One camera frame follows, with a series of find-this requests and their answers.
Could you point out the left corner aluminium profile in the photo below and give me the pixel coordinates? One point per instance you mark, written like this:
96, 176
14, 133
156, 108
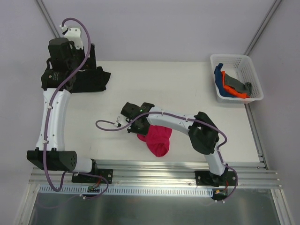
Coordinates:
48, 19

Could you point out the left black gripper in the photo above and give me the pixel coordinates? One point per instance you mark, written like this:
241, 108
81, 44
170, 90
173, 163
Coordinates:
93, 78

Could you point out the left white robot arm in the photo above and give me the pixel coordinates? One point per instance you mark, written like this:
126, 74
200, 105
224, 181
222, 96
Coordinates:
50, 152

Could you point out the grey t shirt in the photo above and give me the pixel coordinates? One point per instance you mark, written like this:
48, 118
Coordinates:
237, 88

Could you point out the black folded t shirt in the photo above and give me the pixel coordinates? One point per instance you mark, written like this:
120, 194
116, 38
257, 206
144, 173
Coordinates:
90, 80

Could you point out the corner aluminium profile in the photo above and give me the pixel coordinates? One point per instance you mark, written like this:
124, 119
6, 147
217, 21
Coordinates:
48, 19
262, 27

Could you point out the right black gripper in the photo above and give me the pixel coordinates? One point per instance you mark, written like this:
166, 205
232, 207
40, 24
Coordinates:
137, 126

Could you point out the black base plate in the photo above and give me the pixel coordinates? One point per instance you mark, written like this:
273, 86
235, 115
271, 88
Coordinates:
94, 176
206, 178

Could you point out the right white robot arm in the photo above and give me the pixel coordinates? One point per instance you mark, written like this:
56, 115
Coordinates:
202, 132

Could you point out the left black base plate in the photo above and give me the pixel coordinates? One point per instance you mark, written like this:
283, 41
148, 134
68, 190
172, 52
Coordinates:
94, 176

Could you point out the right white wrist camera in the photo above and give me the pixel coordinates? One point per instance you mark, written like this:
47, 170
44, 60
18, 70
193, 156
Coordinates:
120, 121

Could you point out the blue t shirt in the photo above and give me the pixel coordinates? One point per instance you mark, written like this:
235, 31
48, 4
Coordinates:
219, 81

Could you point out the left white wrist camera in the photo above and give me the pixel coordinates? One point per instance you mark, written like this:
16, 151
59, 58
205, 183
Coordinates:
72, 34

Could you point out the white slotted cable duct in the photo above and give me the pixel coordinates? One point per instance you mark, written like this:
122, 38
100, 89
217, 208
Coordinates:
147, 191

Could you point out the white plastic basket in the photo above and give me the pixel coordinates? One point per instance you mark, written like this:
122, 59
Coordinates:
241, 68

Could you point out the pink t shirt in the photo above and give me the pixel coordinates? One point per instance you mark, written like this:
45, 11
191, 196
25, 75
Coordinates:
157, 140

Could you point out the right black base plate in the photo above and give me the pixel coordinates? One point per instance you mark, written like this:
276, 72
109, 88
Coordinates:
206, 178

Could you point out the right corner aluminium profile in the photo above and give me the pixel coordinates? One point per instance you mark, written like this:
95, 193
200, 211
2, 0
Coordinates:
262, 27

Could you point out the orange t shirt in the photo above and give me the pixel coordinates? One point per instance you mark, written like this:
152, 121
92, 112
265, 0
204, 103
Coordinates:
233, 88

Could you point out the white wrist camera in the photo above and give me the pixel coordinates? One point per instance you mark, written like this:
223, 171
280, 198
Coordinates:
72, 34
120, 121

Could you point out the aluminium mounting rail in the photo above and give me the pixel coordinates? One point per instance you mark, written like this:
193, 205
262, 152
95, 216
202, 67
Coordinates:
182, 174

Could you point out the left table edge rail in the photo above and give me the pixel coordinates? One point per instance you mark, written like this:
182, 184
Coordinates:
45, 157

